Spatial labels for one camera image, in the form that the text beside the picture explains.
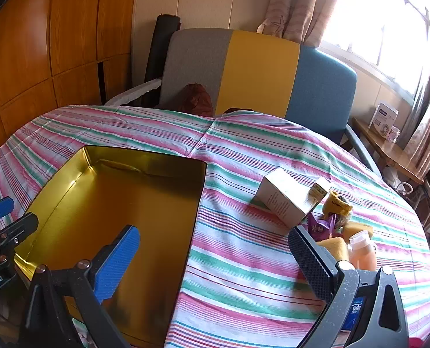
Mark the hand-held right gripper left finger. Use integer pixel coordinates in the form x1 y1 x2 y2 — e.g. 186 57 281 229
19 225 141 348

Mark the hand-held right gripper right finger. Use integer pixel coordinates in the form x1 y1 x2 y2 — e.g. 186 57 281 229
287 225 409 348

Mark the yellow sponge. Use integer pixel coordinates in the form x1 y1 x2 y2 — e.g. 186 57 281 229
340 222 375 242
315 237 351 265

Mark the purple snack packet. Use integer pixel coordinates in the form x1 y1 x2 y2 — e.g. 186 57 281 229
305 212 337 242

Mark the peach plastic bottle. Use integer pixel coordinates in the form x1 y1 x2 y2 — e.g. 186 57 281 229
347 230 378 272

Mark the yellow knitted sock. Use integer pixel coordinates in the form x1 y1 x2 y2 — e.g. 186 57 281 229
322 189 354 233

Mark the gold metal tin box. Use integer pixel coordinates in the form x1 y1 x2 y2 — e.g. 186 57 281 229
14 145 208 348

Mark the large white carton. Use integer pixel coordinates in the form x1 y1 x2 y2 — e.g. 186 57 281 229
254 167 322 226

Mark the small green yellow box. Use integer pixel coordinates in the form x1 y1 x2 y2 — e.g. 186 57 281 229
307 176 332 201

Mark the striped tablecloth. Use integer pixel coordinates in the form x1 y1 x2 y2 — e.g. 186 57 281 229
0 105 430 348

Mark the white plastic jug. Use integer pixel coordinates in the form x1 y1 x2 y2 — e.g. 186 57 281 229
383 167 415 194

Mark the wooden side table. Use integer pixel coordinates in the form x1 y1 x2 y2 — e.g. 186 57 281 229
351 116 426 185

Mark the white product carton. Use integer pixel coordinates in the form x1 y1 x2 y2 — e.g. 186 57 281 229
368 101 400 138

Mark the wooden wardrobe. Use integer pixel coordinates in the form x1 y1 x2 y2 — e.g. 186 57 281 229
0 0 139 167

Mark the brown striped curtain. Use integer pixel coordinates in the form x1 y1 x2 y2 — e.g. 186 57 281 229
403 18 430 178

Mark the grey yellow blue sofa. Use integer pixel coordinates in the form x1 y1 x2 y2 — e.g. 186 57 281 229
104 28 384 182

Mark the black rolled mat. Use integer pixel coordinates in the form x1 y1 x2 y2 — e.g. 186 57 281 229
144 14 182 107

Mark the window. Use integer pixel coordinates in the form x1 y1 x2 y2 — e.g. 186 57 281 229
318 0 430 98

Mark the beige patterned curtain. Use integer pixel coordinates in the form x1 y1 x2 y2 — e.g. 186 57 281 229
258 0 346 48

